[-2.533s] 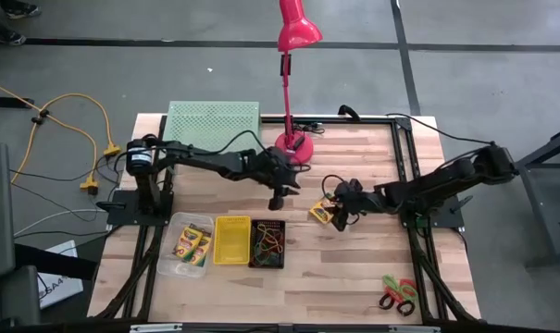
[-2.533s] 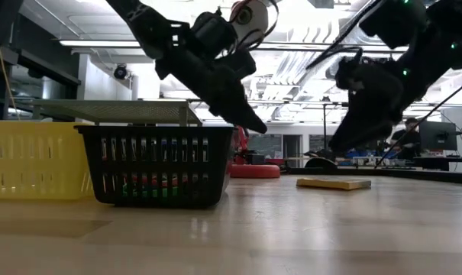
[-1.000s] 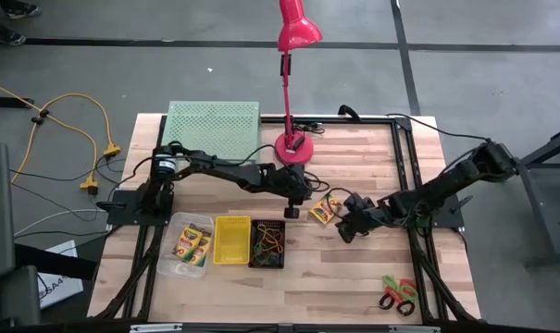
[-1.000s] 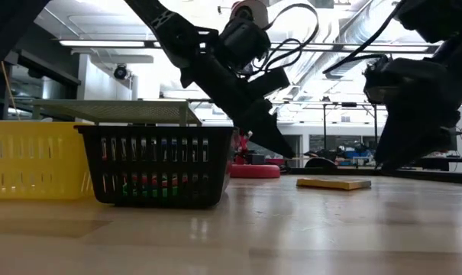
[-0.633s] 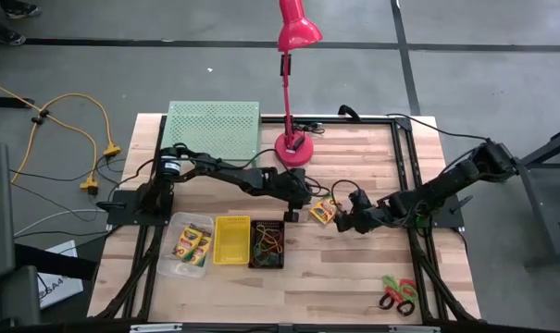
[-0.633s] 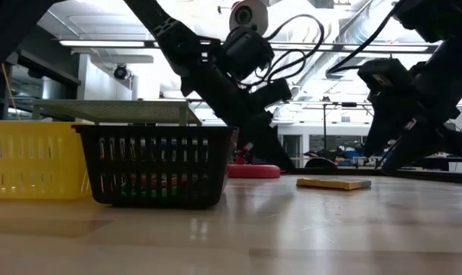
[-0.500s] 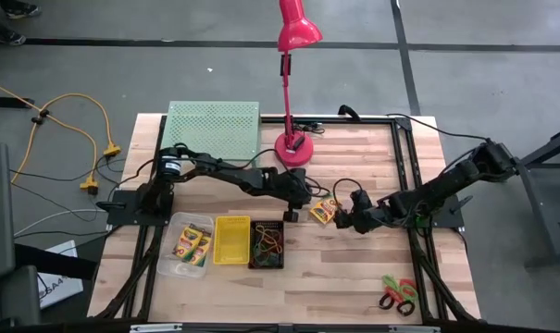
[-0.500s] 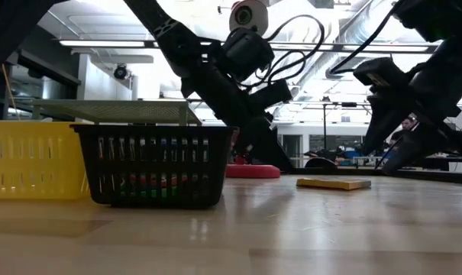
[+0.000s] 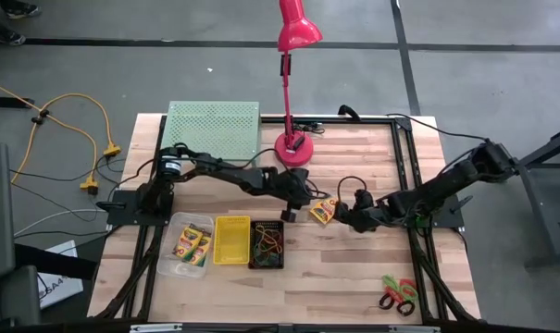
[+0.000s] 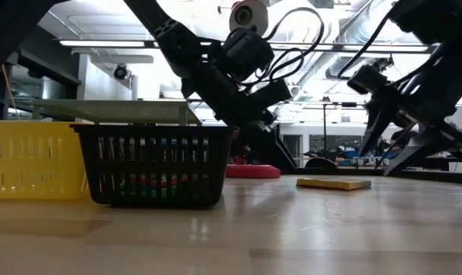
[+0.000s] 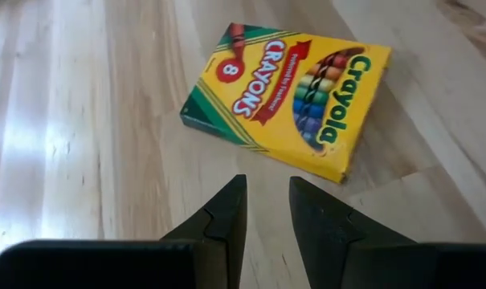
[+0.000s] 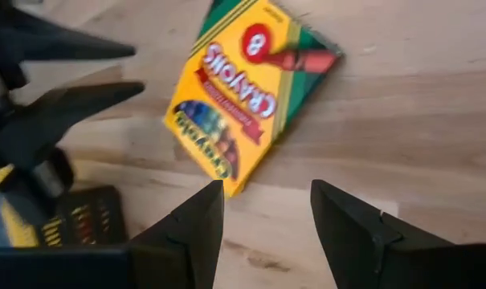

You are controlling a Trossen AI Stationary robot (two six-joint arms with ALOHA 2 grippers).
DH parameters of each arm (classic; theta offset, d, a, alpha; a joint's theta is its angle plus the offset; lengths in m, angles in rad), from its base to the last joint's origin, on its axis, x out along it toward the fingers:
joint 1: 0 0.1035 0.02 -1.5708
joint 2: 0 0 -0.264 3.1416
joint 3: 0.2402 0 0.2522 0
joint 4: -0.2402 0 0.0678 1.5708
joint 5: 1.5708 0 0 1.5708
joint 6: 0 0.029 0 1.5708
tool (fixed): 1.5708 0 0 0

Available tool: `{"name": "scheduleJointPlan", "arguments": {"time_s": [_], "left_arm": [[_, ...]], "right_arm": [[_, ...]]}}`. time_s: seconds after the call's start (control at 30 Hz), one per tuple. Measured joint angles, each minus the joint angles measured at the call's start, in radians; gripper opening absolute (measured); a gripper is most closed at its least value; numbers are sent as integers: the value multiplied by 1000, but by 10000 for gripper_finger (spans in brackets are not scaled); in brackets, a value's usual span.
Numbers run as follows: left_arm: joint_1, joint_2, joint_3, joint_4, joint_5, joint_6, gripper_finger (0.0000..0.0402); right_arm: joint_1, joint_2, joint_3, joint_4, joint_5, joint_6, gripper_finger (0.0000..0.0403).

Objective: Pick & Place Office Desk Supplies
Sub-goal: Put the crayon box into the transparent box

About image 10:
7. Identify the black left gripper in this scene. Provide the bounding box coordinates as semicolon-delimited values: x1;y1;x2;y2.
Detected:
180;68;297;173

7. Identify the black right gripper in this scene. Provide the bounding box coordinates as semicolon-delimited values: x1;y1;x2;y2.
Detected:
358;89;462;176

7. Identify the yellow crayon box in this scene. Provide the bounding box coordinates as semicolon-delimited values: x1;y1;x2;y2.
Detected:
296;176;373;192

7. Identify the black plastic basket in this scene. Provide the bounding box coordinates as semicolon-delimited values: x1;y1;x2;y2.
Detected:
69;124;235;210

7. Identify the dark domed object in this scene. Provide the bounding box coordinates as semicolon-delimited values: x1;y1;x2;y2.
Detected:
305;157;338;169

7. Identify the ceiling light strip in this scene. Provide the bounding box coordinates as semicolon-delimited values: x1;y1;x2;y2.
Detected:
276;44;432;53
60;40;146;48

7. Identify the yellow plastic basket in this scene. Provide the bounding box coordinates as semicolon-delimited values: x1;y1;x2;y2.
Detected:
0;120;90;201

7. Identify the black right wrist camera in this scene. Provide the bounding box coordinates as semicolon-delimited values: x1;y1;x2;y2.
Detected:
347;63;393;95

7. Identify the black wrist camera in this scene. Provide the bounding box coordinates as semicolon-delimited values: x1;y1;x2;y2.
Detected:
221;25;276;82
347;63;393;95

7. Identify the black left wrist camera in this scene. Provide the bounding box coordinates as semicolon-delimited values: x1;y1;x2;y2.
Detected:
221;25;276;82

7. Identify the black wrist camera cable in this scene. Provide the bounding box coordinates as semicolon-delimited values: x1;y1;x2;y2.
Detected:
336;2;399;80

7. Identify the black ceiling camera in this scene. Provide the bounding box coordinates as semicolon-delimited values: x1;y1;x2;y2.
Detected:
113;63;129;81

